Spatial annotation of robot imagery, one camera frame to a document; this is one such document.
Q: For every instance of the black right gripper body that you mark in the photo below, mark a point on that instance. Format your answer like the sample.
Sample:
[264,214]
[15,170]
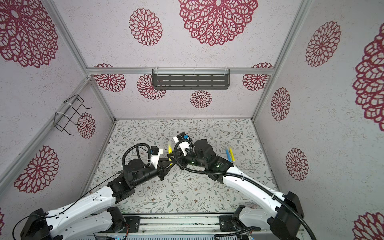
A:
[193,160]

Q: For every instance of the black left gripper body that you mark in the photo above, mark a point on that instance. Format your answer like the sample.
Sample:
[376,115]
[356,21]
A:
[150,173]

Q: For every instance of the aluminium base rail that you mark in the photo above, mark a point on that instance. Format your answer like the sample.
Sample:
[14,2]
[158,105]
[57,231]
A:
[171,227]

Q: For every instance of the yellow highlighter pen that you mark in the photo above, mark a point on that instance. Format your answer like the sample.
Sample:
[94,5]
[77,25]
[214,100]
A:
[232,155]
[169,150]

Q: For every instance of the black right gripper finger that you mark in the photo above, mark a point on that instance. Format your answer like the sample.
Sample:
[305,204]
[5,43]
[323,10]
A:
[176,161]
[172,155]

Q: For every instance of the black wire wall rack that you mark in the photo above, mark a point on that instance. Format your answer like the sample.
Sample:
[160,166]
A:
[63,119]

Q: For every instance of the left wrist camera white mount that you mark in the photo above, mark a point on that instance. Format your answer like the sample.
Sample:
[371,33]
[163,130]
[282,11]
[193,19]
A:
[156,153]

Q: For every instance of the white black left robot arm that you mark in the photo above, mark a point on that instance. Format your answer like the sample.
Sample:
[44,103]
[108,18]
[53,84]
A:
[98,211]

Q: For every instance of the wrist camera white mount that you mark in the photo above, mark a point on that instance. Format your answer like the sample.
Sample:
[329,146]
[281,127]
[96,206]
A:
[185,146]
[156,153]

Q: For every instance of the blue highlighter pen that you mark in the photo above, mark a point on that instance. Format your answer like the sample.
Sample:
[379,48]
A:
[228,155]

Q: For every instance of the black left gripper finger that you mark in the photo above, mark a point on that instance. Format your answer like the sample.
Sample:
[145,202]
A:
[165,161]
[163,171]

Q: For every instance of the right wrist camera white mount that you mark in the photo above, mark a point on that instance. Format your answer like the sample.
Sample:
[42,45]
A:
[185,146]

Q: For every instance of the dark grey wall shelf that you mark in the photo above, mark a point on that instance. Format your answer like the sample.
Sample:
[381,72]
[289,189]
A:
[191,79]

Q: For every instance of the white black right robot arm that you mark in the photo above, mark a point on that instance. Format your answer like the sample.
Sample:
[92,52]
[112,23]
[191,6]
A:
[281,213]

